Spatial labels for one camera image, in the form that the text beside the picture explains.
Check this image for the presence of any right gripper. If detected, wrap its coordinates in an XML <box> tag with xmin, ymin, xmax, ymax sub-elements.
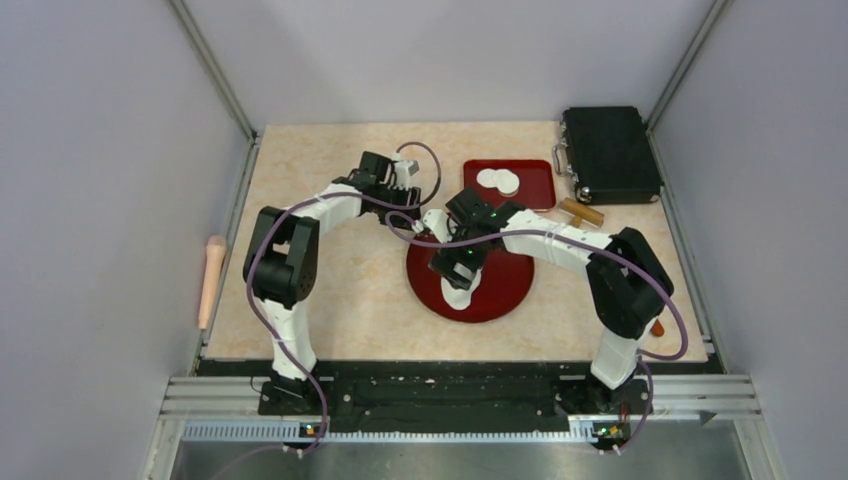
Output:
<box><xmin>429</xmin><ymin>218</ymin><xmax>488</xmax><ymax>291</ymax></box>

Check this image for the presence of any round red tray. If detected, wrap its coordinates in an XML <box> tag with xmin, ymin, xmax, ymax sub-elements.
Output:
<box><xmin>405</xmin><ymin>245</ymin><xmax>535</xmax><ymax>324</ymax></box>

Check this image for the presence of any wooden roller tool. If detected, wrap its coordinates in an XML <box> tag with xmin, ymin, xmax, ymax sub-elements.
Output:
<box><xmin>561</xmin><ymin>198</ymin><xmax>605</xmax><ymax>227</ymax></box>

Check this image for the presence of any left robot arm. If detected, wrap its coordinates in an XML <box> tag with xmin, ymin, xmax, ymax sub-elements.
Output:
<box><xmin>243</xmin><ymin>151</ymin><xmax>424</xmax><ymax>414</ymax></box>

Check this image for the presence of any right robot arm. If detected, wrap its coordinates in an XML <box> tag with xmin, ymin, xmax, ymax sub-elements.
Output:
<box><xmin>415</xmin><ymin>188</ymin><xmax>680</xmax><ymax>412</ymax></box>

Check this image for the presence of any white dough ball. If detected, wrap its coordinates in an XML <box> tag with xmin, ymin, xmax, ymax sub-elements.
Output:
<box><xmin>440</xmin><ymin>270</ymin><xmax>482</xmax><ymax>311</ymax></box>

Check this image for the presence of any left white wrapper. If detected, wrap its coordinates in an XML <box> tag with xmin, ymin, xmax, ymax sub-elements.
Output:
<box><xmin>476</xmin><ymin>169</ymin><xmax>500</xmax><ymax>189</ymax></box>

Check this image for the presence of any rectangular red tray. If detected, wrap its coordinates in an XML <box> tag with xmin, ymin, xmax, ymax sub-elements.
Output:
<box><xmin>462</xmin><ymin>159</ymin><xmax>557</xmax><ymax>211</ymax></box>

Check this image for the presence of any black case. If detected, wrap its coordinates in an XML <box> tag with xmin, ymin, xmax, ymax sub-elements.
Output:
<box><xmin>551</xmin><ymin>106</ymin><xmax>664</xmax><ymax>205</ymax></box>

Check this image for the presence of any beige wooden rolling pin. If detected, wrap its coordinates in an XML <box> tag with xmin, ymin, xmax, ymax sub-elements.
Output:
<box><xmin>198</xmin><ymin>235</ymin><xmax>227</xmax><ymax>330</ymax></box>

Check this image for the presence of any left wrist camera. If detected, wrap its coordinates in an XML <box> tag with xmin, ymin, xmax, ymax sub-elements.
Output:
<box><xmin>390</xmin><ymin>152</ymin><xmax>420</xmax><ymax>188</ymax></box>

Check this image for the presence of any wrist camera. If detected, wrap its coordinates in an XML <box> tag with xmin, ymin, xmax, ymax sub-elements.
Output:
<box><xmin>421</xmin><ymin>209</ymin><xmax>453</xmax><ymax>244</ymax></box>
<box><xmin>390</xmin><ymin>152</ymin><xmax>420</xmax><ymax>188</ymax></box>

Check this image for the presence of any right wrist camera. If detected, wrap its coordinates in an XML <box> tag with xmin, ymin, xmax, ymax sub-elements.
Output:
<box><xmin>421</xmin><ymin>209</ymin><xmax>453</xmax><ymax>244</ymax></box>

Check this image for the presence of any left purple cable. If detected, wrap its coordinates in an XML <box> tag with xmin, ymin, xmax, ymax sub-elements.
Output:
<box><xmin>245</xmin><ymin>140</ymin><xmax>444</xmax><ymax>458</ymax></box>

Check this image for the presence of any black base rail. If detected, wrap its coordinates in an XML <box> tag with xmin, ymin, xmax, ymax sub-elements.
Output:
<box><xmin>192</xmin><ymin>357</ymin><xmax>723</xmax><ymax>435</ymax></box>

